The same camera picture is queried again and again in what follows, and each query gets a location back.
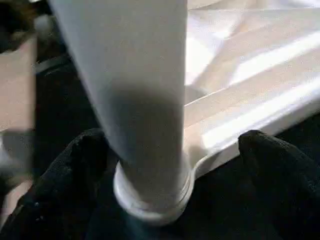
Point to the white plastic table leg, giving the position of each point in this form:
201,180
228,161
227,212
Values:
125,62

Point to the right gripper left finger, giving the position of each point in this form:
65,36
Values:
62,190

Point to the white plastic table top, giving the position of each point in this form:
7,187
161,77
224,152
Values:
250,75

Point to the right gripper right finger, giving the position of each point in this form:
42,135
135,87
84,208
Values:
282,180

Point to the black work mat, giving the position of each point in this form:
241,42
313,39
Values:
62,105

